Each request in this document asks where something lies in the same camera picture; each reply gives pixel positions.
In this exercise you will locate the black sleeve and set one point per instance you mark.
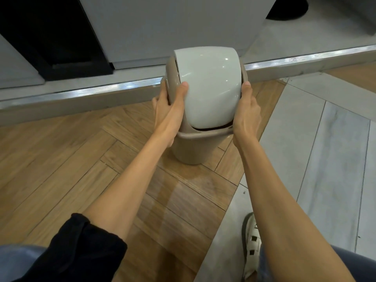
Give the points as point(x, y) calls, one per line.
point(79, 252)

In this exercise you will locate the person's left thumb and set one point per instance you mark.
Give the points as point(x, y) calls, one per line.
point(179, 98)

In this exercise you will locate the metal floor threshold strip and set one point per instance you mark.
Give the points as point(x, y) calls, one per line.
point(88, 92)

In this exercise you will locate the white shoe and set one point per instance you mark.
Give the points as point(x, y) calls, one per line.
point(252, 240)

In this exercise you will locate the beige plastic trash bin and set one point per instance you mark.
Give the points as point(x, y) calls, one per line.
point(191, 149)

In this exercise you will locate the person's right thumb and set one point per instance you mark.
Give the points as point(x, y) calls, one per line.
point(246, 95)

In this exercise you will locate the person's right forearm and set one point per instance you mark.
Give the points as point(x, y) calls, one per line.
point(282, 214)

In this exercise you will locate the person's left hand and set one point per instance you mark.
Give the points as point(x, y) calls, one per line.
point(164, 120)

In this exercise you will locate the beige bin lid white flap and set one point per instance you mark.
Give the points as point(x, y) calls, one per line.
point(208, 88)

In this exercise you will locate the person's left forearm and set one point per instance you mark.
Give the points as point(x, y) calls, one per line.
point(132, 185)

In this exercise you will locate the blue jeans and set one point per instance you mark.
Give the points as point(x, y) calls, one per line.
point(17, 262)

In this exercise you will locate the white cabinet panel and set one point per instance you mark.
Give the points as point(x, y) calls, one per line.
point(164, 26)

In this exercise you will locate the person's right hand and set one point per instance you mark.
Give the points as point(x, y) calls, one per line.
point(246, 123)

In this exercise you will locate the black round object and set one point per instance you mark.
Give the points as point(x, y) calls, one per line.
point(289, 8)

